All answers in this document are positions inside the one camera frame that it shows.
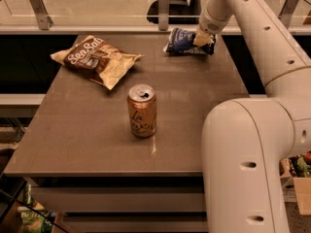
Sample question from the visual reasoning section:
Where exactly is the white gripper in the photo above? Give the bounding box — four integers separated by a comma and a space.
193, 0, 233, 47

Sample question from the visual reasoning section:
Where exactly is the blue chip bag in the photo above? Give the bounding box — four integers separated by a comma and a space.
163, 28, 217, 55

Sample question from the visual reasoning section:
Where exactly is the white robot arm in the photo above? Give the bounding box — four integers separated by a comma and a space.
199, 0, 311, 233

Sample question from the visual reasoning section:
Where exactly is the brown sea salt chip bag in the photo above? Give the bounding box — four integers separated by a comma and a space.
51, 35, 143, 90

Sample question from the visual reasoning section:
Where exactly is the green snack bag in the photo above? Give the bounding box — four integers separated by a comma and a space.
17, 207, 54, 233

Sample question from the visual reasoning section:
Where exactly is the black office chair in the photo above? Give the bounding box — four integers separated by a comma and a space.
146, 0, 205, 25

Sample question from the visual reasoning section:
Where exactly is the orange LaCroix soda can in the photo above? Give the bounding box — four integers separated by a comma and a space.
127, 84, 156, 138

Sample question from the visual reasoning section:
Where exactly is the grey table drawer unit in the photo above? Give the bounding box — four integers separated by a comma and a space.
31, 177, 208, 233

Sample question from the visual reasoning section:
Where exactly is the middle metal railing bracket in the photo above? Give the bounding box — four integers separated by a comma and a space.
158, 0, 169, 31

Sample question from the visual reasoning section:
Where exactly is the metal railing bracket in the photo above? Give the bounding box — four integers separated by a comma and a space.
29, 0, 53, 30
278, 0, 299, 28
158, 0, 169, 31

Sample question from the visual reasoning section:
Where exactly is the right metal railing bracket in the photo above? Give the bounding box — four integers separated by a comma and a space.
278, 0, 299, 28

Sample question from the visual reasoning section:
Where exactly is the left metal railing bracket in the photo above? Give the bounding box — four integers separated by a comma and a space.
29, 0, 53, 30

